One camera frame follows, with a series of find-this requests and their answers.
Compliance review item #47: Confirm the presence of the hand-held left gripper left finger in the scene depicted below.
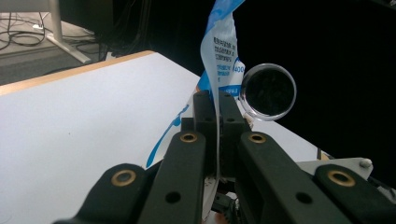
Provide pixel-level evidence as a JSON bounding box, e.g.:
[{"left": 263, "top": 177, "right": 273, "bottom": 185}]
[{"left": 136, "top": 90, "right": 219, "bottom": 224}]

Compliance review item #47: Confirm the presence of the wooden table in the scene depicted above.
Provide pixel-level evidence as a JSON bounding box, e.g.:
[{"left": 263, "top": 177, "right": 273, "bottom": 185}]
[{"left": 0, "top": 49, "right": 332, "bottom": 162}]

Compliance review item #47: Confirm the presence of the glass pitcher with beige band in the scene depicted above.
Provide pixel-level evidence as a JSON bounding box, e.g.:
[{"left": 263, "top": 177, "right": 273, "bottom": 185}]
[{"left": 238, "top": 63, "right": 298, "bottom": 122}]

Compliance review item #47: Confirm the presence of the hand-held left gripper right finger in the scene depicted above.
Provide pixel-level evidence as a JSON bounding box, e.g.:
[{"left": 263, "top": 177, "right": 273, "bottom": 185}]
[{"left": 219, "top": 91, "right": 353, "bottom": 224}]

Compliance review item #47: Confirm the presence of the white desk frame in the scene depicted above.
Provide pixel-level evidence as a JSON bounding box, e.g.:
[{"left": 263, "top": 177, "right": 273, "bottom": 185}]
[{"left": 0, "top": 0, "right": 92, "bottom": 64}]

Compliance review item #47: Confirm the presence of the white table frame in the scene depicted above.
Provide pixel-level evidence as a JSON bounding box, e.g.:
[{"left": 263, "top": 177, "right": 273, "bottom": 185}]
[{"left": 0, "top": 12, "right": 97, "bottom": 53}]

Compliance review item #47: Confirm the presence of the white and blue milk pouch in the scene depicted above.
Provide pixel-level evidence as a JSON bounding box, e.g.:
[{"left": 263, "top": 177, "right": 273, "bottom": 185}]
[{"left": 145, "top": 0, "right": 247, "bottom": 222}]

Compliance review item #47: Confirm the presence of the black curtain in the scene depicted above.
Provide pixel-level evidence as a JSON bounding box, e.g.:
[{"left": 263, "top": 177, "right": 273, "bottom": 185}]
[{"left": 92, "top": 0, "right": 396, "bottom": 188}]

